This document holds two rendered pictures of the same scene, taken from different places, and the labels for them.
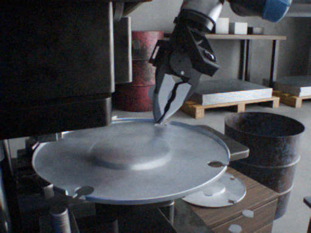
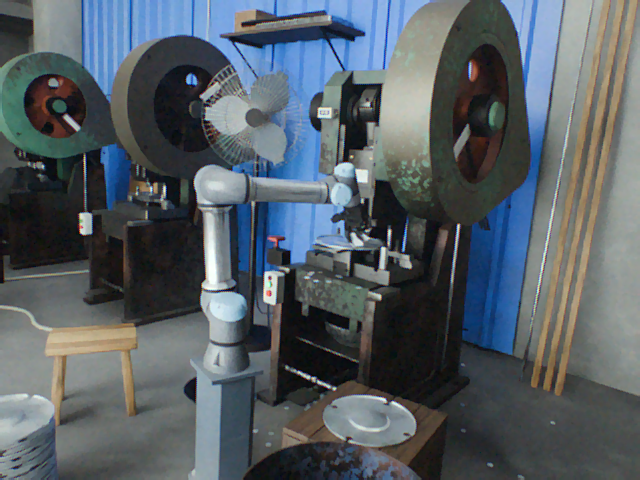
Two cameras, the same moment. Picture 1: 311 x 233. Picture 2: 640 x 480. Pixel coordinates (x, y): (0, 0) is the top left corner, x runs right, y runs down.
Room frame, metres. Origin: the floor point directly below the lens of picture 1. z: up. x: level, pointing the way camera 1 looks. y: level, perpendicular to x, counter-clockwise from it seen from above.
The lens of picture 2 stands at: (2.26, -1.06, 1.20)
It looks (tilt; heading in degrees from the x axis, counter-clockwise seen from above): 11 degrees down; 152
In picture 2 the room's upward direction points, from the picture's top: 4 degrees clockwise
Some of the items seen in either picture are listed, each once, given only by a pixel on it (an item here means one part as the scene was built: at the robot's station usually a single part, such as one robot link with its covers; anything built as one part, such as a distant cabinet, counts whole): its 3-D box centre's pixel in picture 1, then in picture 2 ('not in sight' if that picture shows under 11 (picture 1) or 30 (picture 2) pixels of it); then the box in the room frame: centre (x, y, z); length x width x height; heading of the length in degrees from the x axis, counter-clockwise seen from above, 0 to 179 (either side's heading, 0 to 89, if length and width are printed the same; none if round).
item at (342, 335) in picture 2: not in sight; (358, 328); (0.38, 0.15, 0.36); 0.34 x 0.34 x 0.10
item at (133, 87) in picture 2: not in sight; (196, 179); (-1.35, -0.20, 0.87); 1.53 x 0.99 x 1.74; 111
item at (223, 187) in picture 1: (208, 186); (369, 419); (1.05, -0.22, 0.35); 0.29 x 0.29 x 0.01
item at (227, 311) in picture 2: not in sight; (227, 315); (0.72, -0.58, 0.62); 0.13 x 0.12 x 0.14; 175
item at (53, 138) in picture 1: (48, 122); not in sight; (0.38, 0.14, 0.84); 0.05 x 0.03 x 0.04; 23
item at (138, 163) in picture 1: (130, 149); (349, 241); (0.43, 0.03, 0.78); 0.29 x 0.29 x 0.01
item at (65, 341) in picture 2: not in sight; (94, 372); (0.04, -0.96, 0.16); 0.34 x 0.24 x 0.34; 85
